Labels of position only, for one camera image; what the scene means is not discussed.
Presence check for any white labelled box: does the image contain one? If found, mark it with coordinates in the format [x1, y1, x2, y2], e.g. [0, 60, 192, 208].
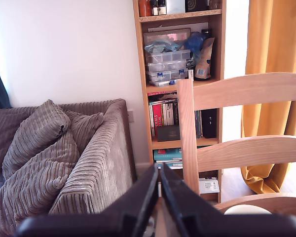
[199, 177, 221, 195]

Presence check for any teal book stack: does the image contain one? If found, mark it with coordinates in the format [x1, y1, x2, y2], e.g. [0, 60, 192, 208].
[153, 148, 184, 169]

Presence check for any flat dark box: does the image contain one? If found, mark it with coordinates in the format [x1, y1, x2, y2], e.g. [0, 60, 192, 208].
[156, 124, 181, 143]

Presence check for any tall black box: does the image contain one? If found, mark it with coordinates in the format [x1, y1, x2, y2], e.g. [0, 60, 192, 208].
[201, 108, 218, 140]

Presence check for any red spine book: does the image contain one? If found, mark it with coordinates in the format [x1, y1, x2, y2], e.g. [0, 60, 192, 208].
[151, 103, 164, 137]

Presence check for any clear plastic organizer box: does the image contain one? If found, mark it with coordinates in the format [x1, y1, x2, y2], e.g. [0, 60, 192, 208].
[145, 49, 191, 64]
[146, 69, 189, 84]
[147, 60, 188, 74]

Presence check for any wooden slatted chair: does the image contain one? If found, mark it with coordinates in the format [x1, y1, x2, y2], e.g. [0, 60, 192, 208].
[176, 72, 296, 219]

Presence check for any tall wooden bookshelf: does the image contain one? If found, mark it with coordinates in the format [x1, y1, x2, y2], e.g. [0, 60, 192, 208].
[132, 0, 227, 204]

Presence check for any brown paper bag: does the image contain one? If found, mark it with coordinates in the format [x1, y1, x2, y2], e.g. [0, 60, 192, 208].
[194, 37, 216, 80]

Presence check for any blue plastic bag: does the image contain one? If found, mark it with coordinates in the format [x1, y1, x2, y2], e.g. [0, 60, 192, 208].
[184, 32, 206, 53]

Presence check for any mustard yellow curtain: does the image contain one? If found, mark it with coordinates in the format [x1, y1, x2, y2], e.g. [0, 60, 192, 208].
[240, 0, 296, 195]

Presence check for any orange jar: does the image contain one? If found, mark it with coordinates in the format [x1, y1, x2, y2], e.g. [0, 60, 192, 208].
[138, 0, 151, 17]

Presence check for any black whisky box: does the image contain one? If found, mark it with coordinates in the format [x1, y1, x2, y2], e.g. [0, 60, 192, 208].
[185, 0, 210, 13]

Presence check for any brown corduroy sofa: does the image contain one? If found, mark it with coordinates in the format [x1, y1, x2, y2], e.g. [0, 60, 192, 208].
[0, 98, 138, 237]

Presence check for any brown corduroy cushion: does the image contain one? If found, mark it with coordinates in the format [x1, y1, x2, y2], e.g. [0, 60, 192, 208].
[1, 99, 72, 180]
[0, 130, 80, 237]
[63, 110, 105, 155]

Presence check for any grey picture frame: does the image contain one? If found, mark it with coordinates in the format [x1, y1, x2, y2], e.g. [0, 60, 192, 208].
[143, 28, 191, 48]

